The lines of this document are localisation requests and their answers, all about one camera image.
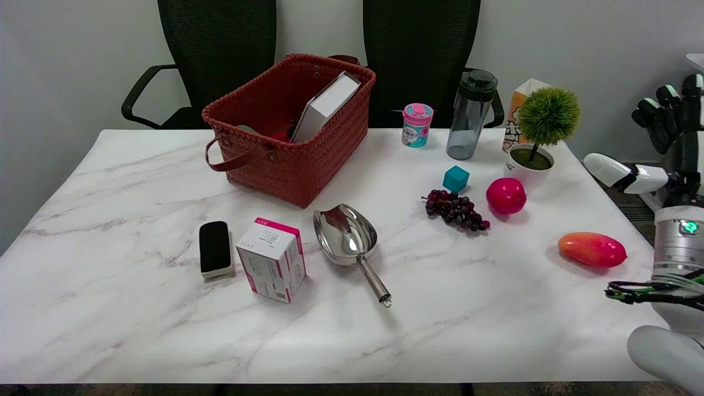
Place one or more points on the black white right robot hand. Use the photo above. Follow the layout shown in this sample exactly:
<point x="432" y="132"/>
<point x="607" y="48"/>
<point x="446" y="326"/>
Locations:
<point x="682" y="137"/>

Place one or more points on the green potted plant white pot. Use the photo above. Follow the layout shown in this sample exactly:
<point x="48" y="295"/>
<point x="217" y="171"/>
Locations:
<point x="547" y="115"/>

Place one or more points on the orange red toy mango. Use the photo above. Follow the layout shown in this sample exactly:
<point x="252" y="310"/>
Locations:
<point x="591" y="249"/>

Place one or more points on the orange popcorn carton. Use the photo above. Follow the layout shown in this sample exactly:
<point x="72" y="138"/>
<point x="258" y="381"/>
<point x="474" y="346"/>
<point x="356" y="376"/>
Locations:
<point x="514" y="118"/>

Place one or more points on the magenta toy apple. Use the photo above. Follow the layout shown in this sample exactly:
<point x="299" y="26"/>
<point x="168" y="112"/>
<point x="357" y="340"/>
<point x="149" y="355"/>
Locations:
<point x="506" y="197"/>

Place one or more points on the grey transparent water bottle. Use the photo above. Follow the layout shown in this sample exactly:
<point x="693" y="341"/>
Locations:
<point x="468" y="121"/>

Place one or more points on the teal cube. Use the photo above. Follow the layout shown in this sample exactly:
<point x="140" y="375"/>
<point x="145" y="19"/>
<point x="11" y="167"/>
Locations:
<point x="456" y="179"/>

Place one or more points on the purple grape bunch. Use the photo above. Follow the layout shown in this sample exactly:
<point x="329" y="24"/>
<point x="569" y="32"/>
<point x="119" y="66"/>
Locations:
<point x="456" y="210"/>

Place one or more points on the teal jar pink lid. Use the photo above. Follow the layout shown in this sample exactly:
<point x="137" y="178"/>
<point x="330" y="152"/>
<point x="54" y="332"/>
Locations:
<point x="416" y="129"/>

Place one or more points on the black mesh office chair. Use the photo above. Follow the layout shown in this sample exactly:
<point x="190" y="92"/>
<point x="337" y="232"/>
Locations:
<point x="418" y="55"/>
<point x="220" y="55"/>

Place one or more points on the shiny metal scoop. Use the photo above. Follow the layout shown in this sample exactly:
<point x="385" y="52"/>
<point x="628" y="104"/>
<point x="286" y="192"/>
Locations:
<point x="344" y="236"/>

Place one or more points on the white grey flat box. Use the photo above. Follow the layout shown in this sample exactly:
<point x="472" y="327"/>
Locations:
<point x="327" y="104"/>

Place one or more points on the red woven basket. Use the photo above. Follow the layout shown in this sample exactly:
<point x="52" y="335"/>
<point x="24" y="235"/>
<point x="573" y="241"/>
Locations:
<point x="297" y="165"/>

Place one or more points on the pink item in basket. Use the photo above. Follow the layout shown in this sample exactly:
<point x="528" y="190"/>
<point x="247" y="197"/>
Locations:
<point x="281" y="137"/>

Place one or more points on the pink white cardboard box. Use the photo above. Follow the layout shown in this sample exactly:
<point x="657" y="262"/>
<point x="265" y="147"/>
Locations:
<point x="272" y="261"/>

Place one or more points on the green item in basket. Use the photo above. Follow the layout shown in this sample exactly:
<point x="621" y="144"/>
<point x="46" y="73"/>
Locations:
<point x="247" y="129"/>

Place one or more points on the black whiteboard eraser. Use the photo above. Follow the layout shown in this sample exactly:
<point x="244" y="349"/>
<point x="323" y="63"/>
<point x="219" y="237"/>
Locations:
<point x="214" y="247"/>

